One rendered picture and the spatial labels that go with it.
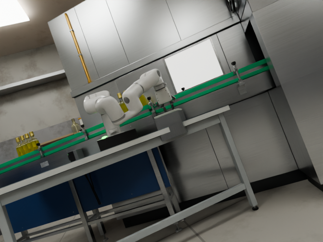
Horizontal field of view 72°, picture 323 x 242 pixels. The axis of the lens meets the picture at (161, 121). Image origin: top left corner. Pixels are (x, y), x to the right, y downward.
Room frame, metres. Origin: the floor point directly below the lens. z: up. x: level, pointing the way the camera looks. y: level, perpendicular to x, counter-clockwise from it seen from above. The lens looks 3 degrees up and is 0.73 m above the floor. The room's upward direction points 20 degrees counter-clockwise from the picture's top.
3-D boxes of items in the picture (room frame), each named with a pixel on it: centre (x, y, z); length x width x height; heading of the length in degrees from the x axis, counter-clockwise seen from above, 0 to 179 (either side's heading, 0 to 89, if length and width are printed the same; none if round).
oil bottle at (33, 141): (2.10, 1.19, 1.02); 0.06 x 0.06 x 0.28; 76
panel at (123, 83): (1.90, -0.17, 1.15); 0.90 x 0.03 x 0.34; 76
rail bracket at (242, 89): (1.53, -0.60, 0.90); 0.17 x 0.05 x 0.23; 166
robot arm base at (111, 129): (1.46, 0.31, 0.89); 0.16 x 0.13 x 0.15; 12
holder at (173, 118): (1.58, -0.07, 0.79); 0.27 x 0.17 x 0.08; 166
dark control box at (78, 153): (1.78, 0.73, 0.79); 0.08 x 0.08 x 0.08; 76
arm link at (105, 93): (1.48, 0.32, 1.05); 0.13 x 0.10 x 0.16; 98
